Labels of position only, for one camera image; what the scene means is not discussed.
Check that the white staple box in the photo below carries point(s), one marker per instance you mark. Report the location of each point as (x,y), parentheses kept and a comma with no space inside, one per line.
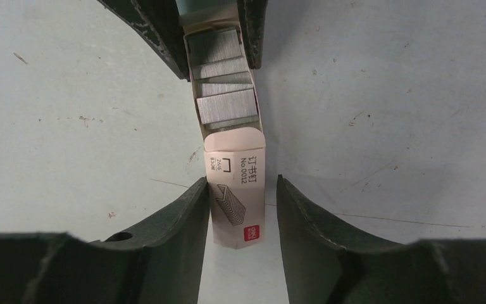
(235,172)

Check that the staple box tray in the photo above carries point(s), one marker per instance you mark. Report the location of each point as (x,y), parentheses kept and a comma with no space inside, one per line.
(223,84)

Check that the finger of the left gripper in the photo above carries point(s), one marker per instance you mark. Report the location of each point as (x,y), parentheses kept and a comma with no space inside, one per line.
(252,14)
(157,23)

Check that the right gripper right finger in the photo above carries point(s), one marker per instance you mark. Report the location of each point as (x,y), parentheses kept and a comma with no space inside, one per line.
(327,260)

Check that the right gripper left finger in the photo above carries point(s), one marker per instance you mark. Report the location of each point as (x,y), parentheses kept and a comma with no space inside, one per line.
(157,260)

